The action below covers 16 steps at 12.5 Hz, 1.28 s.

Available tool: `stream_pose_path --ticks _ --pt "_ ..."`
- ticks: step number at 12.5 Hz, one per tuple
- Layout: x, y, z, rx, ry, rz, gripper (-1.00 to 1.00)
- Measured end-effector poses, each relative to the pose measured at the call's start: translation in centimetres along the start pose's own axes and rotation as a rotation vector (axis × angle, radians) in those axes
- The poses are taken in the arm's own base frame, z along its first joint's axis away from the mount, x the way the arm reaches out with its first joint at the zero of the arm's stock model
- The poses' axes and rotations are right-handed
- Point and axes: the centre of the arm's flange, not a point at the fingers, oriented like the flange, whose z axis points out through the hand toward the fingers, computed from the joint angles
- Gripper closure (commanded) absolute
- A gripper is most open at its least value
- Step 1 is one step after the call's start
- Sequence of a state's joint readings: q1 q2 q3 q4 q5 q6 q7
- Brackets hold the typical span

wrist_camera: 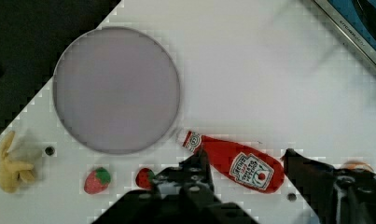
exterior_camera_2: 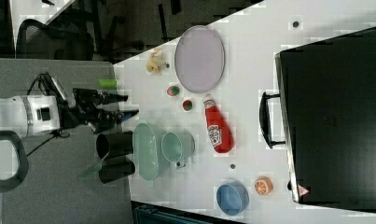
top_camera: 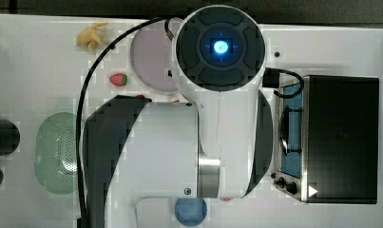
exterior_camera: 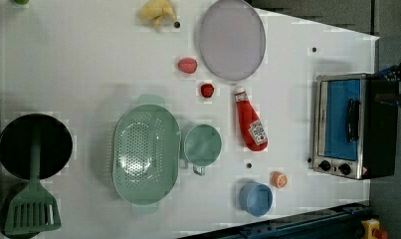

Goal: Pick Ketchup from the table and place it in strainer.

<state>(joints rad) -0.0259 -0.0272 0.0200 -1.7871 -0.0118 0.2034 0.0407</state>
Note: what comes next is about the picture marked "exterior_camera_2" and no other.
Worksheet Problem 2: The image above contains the strawberry toy near bottle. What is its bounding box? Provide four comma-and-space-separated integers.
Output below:
182, 100, 193, 111

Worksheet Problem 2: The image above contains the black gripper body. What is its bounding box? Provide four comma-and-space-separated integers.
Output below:
60, 89, 112, 133

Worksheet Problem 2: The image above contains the green spatula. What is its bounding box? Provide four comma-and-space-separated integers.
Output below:
78, 153, 109, 179

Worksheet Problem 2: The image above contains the blue bowl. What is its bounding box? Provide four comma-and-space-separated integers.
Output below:
216, 180, 249, 216

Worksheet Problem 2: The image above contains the green cup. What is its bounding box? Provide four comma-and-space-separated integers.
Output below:
161, 132, 195, 166

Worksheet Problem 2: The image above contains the orange slice toy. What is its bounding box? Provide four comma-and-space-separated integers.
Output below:
254, 176, 273, 196

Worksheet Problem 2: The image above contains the yellow banana toy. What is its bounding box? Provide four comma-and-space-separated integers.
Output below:
146, 48, 166, 74

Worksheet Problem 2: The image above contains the grey round plate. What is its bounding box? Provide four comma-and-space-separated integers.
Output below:
174, 25, 225, 93

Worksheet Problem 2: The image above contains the black office chair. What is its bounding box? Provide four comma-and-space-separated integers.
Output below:
15, 19, 94, 61

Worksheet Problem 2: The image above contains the upper black cylinder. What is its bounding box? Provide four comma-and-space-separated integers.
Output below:
96, 131, 133, 159

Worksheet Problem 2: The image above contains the strawberry toy near plate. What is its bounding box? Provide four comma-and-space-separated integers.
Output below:
167, 86, 180, 97

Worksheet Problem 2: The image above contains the green cylinder at table edge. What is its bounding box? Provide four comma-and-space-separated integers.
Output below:
99, 78, 118, 89

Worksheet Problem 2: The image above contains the black toaster oven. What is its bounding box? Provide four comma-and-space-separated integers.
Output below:
274, 26, 376, 214

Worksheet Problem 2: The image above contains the green strainer basket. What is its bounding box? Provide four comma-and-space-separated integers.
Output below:
132, 123, 169, 181

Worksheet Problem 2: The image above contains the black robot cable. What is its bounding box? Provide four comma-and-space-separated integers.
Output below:
26, 72, 71, 158

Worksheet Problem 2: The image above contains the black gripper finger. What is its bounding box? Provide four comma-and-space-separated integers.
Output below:
102, 94, 129, 105
111, 109, 139, 123

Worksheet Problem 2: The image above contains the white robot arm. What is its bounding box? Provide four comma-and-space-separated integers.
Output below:
0, 88, 139, 193

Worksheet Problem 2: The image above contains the red ketchup bottle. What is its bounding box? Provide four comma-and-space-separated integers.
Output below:
203, 95, 234, 153

